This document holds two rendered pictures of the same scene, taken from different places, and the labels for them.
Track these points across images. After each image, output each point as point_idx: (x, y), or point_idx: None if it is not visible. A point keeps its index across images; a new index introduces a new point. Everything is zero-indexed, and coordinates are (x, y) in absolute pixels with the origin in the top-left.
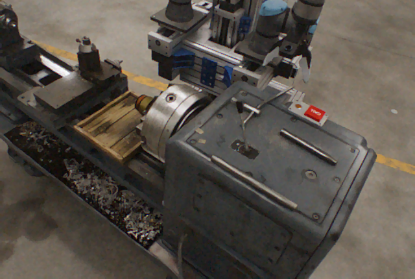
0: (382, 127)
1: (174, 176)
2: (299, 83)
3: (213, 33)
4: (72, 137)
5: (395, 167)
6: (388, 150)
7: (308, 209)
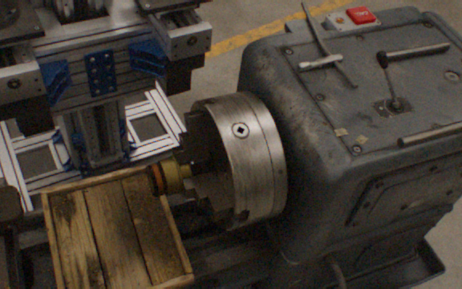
0: (208, 6)
1: (335, 213)
2: None
3: (64, 9)
4: None
5: (258, 37)
6: (237, 26)
7: None
